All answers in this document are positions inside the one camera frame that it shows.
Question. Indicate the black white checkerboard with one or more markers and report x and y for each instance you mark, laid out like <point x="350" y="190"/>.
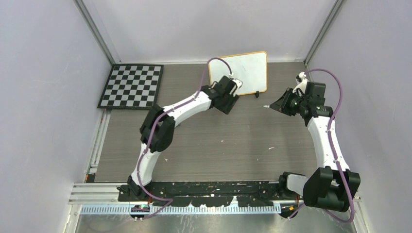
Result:
<point x="131" y="86"/>

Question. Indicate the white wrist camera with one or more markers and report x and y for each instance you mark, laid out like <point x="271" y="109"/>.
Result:
<point x="302" y="81"/>
<point x="237" y="85"/>

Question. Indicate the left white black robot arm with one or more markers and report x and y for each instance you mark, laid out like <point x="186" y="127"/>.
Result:
<point x="158" y="127"/>

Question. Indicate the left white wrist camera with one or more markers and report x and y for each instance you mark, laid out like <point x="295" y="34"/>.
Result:
<point x="237" y="85"/>

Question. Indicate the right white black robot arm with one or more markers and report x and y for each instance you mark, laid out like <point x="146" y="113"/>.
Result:
<point x="333" y="184"/>

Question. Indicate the yellow framed whiteboard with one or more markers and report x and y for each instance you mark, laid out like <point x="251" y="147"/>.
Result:
<point x="251" y="69"/>

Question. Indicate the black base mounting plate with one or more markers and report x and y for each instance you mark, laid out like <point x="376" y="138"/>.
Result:
<point x="208" y="194"/>

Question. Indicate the aluminium frame rail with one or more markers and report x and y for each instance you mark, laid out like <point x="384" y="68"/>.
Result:
<point x="102" y="199"/>

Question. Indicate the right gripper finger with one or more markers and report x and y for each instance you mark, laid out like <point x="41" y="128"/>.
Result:
<point x="281" y="107"/>
<point x="284" y="99"/>

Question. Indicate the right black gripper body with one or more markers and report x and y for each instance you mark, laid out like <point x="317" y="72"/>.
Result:
<point x="295" y="103"/>

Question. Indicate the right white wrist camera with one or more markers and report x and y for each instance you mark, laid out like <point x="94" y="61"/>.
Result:
<point x="302" y="81"/>

